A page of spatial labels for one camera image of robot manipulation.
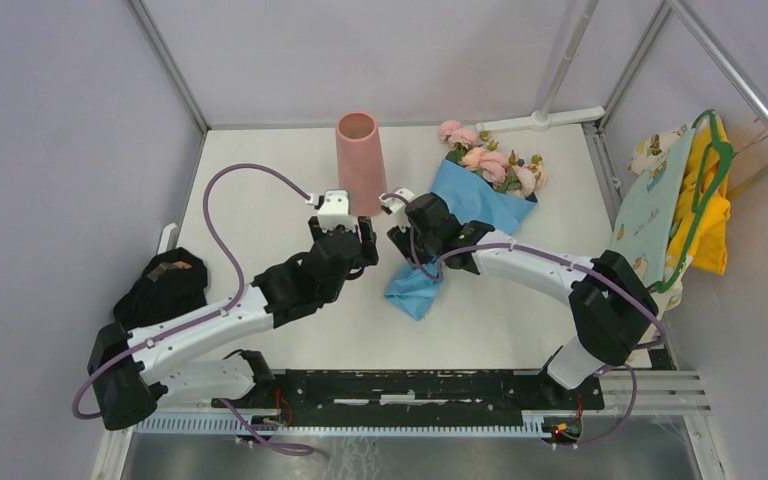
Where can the white clothes rack stand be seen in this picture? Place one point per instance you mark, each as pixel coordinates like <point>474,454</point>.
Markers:
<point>544,117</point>

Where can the pink artificial flower bunch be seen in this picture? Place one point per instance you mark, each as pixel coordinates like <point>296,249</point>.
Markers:
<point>477,152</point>

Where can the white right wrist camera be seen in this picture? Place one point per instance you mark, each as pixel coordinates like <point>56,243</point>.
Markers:
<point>396,201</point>

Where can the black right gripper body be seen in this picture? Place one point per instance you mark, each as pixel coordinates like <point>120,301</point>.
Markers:
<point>404,239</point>

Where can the light green printed garment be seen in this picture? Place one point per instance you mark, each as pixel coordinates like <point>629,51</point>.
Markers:
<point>644,222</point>

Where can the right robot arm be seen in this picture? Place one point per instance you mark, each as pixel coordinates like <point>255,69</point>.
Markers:
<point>611,308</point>

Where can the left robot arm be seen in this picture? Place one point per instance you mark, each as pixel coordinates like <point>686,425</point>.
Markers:
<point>132,372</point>

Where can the pink cylindrical vase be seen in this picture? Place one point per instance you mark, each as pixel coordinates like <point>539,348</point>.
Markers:
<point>360,163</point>

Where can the green clothes hanger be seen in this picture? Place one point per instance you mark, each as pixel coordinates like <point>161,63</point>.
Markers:
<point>695,199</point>

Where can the black cloth pile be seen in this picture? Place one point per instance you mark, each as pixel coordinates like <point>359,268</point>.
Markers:
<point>172,284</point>

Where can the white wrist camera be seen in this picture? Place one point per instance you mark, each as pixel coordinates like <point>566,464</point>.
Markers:
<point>333,210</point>
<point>396,201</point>

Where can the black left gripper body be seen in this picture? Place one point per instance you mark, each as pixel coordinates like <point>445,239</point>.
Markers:
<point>368,255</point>

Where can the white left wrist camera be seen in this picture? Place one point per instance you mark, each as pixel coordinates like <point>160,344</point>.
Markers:
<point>333,210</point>

